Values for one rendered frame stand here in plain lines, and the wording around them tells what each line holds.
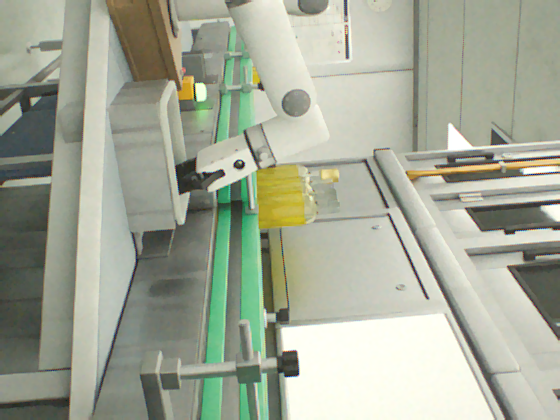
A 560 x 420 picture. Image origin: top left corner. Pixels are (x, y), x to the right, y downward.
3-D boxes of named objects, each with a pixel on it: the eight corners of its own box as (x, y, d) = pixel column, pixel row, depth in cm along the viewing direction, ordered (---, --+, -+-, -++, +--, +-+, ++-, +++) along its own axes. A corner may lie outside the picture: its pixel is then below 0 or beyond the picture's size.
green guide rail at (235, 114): (213, 170, 134) (253, 167, 134) (213, 166, 134) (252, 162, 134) (231, 28, 293) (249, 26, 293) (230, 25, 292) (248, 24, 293)
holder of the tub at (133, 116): (135, 260, 116) (179, 256, 116) (107, 108, 104) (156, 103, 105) (148, 218, 132) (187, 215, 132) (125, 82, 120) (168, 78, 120)
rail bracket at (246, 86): (218, 96, 184) (267, 92, 184) (215, 69, 181) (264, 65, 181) (219, 92, 187) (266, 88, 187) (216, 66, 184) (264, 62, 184)
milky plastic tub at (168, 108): (132, 234, 114) (183, 230, 114) (109, 107, 104) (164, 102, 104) (146, 194, 129) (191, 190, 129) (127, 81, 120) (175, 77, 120)
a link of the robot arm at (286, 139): (305, 65, 107) (298, 51, 115) (245, 90, 108) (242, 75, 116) (336, 146, 113) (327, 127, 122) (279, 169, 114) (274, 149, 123)
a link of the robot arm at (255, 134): (279, 172, 113) (264, 178, 113) (275, 153, 121) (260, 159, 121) (262, 133, 110) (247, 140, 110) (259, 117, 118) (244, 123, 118)
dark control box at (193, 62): (175, 85, 191) (204, 82, 191) (172, 57, 188) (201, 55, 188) (178, 78, 198) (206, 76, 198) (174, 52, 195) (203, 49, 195)
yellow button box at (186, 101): (165, 112, 166) (194, 109, 166) (161, 82, 163) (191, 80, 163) (168, 104, 172) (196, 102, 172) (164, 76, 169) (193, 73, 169)
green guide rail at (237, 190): (217, 204, 137) (256, 200, 137) (217, 199, 137) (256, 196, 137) (232, 44, 296) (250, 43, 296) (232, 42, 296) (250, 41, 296)
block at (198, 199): (181, 213, 133) (216, 210, 133) (174, 169, 129) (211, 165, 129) (183, 205, 136) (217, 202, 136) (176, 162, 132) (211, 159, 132)
